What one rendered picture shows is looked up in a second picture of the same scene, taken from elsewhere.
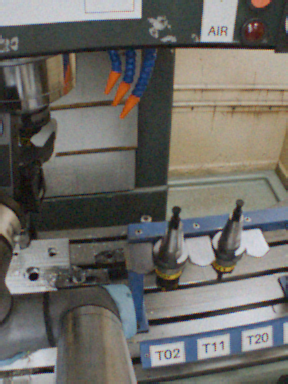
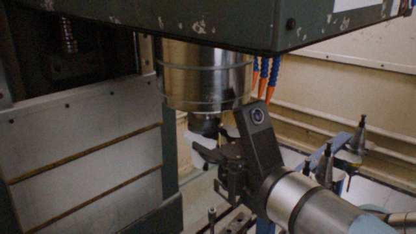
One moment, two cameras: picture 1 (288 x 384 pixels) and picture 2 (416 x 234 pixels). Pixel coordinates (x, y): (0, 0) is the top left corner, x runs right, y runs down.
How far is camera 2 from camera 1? 0.50 m
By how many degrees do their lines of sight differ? 35
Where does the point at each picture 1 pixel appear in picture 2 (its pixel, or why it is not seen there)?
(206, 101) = not seen: hidden behind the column
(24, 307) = not seen: outside the picture
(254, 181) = (211, 169)
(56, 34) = (359, 15)
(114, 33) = (373, 14)
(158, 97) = (168, 117)
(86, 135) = (125, 167)
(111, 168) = (145, 191)
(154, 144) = (168, 158)
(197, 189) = not seen: hidden behind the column
